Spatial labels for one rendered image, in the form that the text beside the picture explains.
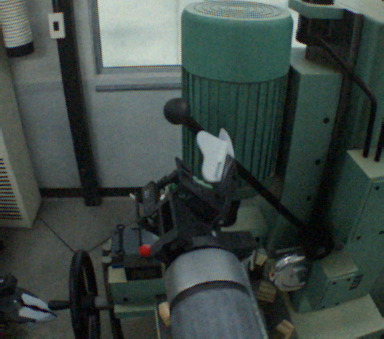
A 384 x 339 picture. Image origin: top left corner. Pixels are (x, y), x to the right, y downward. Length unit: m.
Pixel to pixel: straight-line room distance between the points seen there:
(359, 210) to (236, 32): 0.34
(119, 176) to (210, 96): 1.90
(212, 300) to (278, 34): 0.36
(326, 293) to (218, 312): 0.47
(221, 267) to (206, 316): 0.05
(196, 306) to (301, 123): 0.39
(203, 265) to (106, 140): 1.98
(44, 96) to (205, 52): 1.76
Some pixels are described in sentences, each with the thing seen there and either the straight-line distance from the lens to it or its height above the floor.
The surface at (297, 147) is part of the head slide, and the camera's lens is 0.64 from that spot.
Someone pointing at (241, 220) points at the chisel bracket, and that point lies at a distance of 0.79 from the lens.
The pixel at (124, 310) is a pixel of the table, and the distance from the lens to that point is 0.89.
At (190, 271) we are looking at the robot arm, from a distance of 0.33.
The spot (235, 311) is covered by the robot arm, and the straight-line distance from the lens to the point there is 0.30.
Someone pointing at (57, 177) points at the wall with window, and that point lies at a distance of 2.51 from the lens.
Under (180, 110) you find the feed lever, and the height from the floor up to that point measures 1.41.
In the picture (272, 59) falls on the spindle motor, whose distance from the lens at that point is 0.53.
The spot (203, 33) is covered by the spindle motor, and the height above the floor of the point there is 1.48.
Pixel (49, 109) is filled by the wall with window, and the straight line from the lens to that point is 2.25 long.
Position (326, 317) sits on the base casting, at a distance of 1.00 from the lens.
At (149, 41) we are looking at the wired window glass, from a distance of 2.07.
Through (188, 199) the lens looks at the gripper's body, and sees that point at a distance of 0.39.
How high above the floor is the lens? 1.61
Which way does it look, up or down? 31 degrees down
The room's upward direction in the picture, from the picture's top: straight up
